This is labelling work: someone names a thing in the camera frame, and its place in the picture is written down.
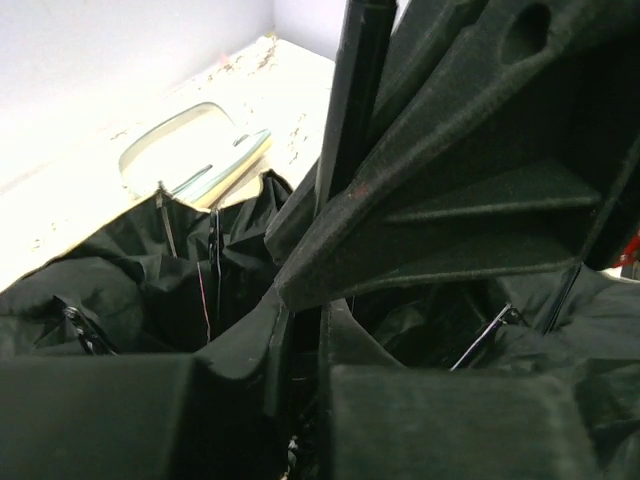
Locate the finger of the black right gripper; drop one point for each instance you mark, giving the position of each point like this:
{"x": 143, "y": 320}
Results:
{"x": 383, "y": 60}
{"x": 505, "y": 140}

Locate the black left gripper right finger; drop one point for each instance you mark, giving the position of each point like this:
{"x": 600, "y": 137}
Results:
{"x": 534, "y": 417}

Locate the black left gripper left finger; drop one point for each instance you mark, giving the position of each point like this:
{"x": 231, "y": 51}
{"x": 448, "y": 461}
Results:
{"x": 211, "y": 414}

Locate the beige folding umbrella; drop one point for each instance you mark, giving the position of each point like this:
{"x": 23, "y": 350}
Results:
{"x": 165, "y": 278}

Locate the beige zippered umbrella case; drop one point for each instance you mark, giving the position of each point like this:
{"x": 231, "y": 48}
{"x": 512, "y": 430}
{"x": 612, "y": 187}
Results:
{"x": 198, "y": 155}

